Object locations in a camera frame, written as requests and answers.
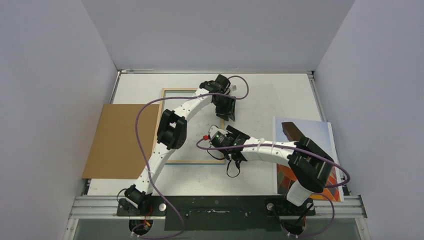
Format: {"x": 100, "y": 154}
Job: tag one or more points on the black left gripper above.
{"x": 227, "y": 112}

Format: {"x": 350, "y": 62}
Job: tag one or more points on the aluminium front rail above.
{"x": 106, "y": 207}

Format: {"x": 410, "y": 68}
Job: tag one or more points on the brown cardboard backing board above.
{"x": 124, "y": 133}

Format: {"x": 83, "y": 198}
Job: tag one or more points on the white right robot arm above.
{"x": 310, "y": 165}

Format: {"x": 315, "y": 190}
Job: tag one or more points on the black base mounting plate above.
{"x": 221, "y": 213}

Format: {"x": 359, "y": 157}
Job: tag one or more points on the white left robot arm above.
{"x": 172, "y": 133}

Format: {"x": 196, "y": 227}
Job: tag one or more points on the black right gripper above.
{"x": 232, "y": 153}

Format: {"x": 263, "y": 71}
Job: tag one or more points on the hot air balloon photo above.
{"x": 292, "y": 129}

